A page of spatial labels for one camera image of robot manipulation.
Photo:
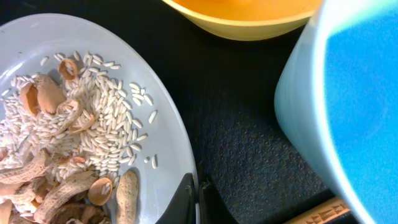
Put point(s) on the grey plate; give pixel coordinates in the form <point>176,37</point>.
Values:
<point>29,45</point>

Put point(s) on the round black serving tray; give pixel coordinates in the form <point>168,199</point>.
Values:
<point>224,92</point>

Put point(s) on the upper wooden chopstick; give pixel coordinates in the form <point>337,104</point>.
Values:
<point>322,213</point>

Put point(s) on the peanut shells and rice scraps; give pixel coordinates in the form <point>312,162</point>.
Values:
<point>63,144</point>

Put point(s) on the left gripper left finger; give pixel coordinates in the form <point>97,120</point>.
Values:
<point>181,209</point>

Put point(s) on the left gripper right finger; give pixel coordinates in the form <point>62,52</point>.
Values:
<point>212,208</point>

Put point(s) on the blue plastic cup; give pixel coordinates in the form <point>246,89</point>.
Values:
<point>336,101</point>

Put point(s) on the yellow bowl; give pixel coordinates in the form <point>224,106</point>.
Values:
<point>247,20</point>

